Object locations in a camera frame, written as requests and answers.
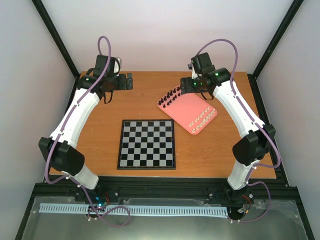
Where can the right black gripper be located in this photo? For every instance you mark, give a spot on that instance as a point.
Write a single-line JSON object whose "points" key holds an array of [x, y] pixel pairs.
{"points": [[187, 87]]}

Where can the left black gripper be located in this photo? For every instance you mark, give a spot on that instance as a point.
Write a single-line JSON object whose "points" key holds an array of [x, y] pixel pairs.
{"points": [[123, 86]]}

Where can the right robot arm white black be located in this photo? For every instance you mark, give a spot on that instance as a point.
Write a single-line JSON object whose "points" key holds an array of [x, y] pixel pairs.
{"points": [[256, 137]]}

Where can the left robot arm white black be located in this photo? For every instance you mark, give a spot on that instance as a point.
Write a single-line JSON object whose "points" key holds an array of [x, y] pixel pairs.
{"points": [[59, 149]]}

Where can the pink plastic tray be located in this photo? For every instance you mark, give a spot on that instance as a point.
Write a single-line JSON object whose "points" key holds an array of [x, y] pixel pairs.
{"points": [[185, 108]]}

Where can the black and silver chessboard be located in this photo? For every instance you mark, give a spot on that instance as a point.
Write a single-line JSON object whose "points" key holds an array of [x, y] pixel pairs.
{"points": [[147, 144]]}

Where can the right frame post black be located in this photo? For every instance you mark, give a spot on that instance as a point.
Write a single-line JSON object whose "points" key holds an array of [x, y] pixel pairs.
{"points": [[279, 33]]}

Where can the frame post black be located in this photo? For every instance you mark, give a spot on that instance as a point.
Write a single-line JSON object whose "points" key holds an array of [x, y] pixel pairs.
{"points": [[44, 15], [279, 33]]}

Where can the left frame post black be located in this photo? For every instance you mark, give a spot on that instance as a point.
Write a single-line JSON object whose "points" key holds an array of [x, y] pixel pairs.
{"points": [[44, 15]]}

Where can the light blue cable duct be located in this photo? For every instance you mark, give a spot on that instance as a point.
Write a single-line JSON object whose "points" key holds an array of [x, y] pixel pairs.
{"points": [[136, 210]]}

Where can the black aluminium frame base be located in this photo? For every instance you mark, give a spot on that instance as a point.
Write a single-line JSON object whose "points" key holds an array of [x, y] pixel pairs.
{"points": [[162, 188]]}

